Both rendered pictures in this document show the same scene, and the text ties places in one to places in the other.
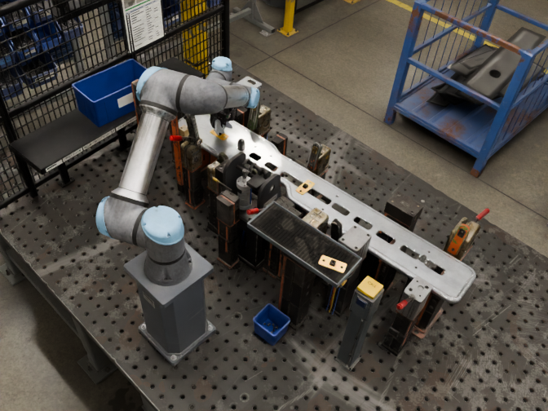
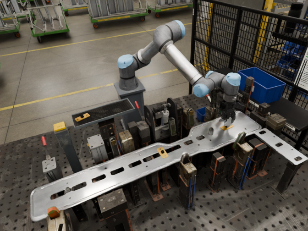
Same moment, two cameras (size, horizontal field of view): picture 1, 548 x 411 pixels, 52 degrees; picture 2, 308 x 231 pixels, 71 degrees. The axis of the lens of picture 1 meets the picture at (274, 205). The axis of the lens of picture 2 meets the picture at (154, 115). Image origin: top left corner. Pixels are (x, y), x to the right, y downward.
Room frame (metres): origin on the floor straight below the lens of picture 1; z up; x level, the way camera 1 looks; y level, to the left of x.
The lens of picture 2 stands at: (1.96, -0.87, 1.93)
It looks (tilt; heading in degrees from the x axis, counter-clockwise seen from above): 37 degrees down; 121
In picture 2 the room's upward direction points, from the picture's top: 4 degrees counter-clockwise
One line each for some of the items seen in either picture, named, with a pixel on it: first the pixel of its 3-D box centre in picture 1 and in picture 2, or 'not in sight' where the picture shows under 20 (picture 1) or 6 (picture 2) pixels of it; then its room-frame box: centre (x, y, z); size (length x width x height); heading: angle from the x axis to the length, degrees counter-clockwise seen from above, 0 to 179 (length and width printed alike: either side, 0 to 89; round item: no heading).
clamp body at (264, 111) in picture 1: (259, 140); (239, 165); (1.96, 0.09, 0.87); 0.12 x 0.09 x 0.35; 144
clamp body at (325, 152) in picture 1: (315, 180); (187, 184); (1.73, -0.17, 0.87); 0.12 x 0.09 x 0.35; 144
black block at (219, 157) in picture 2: (277, 162); (216, 173); (1.85, 0.00, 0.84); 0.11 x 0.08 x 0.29; 144
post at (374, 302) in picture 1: (357, 326); (71, 154); (0.99, -0.31, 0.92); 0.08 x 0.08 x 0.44; 54
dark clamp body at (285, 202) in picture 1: (278, 238); (145, 146); (1.37, -0.03, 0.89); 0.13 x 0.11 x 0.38; 144
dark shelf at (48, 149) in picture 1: (115, 108); (254, 92); (1.92, 0.73, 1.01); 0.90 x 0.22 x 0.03; 144
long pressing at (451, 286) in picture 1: (310, 189); (160, 155); (1.54, -0.14, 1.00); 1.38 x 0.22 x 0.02; 54
